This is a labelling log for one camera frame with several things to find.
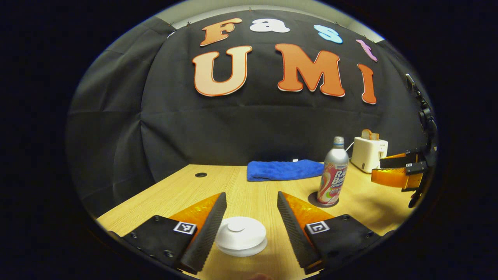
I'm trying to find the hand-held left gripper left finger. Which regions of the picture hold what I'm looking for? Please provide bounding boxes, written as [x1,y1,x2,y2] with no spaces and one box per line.
[122,192,228,275]

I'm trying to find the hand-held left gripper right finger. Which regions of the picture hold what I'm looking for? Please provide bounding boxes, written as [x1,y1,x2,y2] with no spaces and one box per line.
[277,191,382,275]

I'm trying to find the white teacup lid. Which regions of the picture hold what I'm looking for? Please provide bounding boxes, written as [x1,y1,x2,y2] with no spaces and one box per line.
[215,216,267,251]

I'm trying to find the dark round coaster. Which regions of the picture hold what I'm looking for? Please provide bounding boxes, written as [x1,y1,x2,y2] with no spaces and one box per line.
[308,191,340,208]

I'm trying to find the white teacup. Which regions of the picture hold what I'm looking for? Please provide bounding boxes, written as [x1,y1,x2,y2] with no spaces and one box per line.
[216,237,268,257]

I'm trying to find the silver water bottle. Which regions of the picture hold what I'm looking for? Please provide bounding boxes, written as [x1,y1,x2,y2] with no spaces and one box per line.
[317,136,349,206]

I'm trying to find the white toaster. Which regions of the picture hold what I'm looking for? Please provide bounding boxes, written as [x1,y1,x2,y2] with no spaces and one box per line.
[351,136,389,174]

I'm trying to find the blue towel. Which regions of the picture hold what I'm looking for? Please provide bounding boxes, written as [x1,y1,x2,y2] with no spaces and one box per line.
[247,159,325,182]

